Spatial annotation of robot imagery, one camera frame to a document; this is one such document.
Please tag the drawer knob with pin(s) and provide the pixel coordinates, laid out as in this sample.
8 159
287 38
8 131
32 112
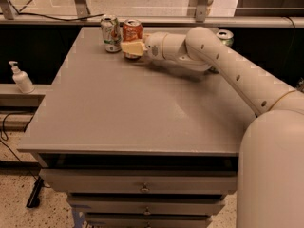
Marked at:
146 212
144 188

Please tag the black power strip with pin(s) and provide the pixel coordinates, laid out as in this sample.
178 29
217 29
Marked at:
33 200

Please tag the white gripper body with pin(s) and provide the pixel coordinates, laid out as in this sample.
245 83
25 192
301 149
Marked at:
154 46

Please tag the white green 7up can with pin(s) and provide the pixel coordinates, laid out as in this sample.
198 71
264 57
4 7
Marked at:
111 33

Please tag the top drawer knob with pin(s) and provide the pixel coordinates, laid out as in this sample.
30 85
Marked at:
144 188

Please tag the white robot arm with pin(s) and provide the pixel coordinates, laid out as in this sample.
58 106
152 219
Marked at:
270 177

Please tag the red coke can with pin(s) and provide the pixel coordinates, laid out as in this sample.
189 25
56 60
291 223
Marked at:
132 31

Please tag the grey drawer cabinet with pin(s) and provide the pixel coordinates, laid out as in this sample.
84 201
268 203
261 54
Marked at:
108 125

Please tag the green soda can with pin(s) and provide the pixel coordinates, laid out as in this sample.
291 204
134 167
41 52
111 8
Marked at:
226 37

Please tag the white pump soap bottle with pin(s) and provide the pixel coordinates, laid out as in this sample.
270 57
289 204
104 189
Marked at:
21 78

